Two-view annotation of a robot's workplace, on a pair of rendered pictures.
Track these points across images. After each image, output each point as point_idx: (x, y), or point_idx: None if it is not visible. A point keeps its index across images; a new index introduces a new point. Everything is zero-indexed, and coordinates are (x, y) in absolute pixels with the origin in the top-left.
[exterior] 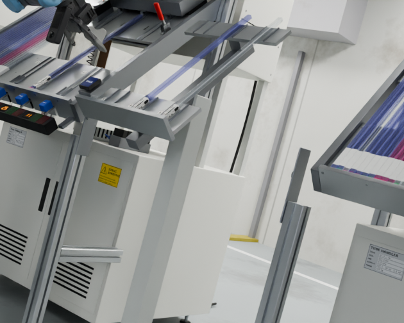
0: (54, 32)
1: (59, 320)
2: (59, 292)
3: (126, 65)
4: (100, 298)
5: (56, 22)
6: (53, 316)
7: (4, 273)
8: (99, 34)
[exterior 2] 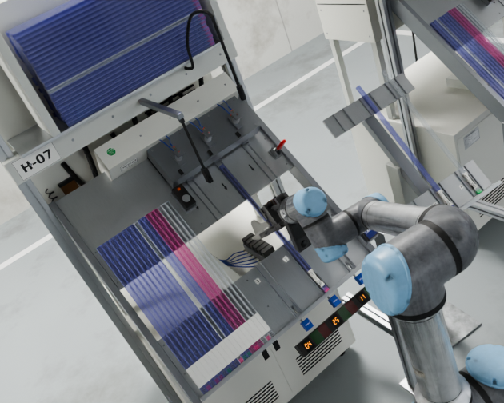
0: (306, 238)
1: (322, 374)
2: (322, 363)
3: (330, 198)
4: (350, 328)
5: (299, 232)
6: (313, 380)
7: None
8: None
